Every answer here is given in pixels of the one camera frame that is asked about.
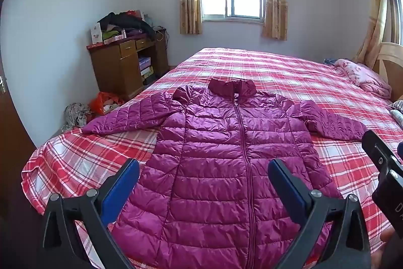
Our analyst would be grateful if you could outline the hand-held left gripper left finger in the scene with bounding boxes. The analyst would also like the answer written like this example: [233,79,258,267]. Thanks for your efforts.
[42,158,141,269]

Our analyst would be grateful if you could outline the pink quilt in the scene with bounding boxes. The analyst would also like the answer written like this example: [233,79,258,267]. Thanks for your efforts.
[334,58,392,98]

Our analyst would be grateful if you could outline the magenta quilted down jacket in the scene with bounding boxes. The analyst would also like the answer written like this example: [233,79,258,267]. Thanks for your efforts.
[82,77,372,269]

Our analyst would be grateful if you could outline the black cable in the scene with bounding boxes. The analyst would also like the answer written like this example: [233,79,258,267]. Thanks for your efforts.
[157,26,171,46]

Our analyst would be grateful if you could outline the pile of dark clothes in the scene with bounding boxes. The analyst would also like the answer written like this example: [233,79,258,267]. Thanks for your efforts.
[97,11,156,40]

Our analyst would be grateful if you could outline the brown wooden door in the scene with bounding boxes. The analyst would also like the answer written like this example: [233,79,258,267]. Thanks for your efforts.
[0,61,37,216]

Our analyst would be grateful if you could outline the person's right hand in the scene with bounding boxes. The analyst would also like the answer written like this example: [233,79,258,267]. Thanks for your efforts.
[371,229,396,269]

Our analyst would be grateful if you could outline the red plastic bag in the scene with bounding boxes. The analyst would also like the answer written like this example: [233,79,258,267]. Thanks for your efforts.
[89,92,125,116]

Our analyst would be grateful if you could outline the white upright box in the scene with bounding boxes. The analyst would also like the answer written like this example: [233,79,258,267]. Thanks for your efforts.
[91,22,104,45]

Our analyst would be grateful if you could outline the grey crumpled cloth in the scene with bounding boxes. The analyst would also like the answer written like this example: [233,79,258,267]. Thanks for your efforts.
[61,103,92,131]

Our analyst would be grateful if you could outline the brown wooden desk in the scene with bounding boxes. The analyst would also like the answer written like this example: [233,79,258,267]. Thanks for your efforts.
[86,28,171,101]

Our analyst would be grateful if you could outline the bed with red plaid sheet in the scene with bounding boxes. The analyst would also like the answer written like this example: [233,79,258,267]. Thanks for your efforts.
[21,47,403,269]

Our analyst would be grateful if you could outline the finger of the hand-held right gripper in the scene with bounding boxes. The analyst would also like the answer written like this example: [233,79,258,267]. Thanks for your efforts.
[361,130,403,176]

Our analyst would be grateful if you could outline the wooden headboard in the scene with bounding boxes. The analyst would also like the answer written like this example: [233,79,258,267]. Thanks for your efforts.
[372,42,403,102]

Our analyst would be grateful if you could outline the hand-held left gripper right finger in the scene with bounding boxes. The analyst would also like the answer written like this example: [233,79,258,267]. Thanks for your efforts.
[267,158,372,269]

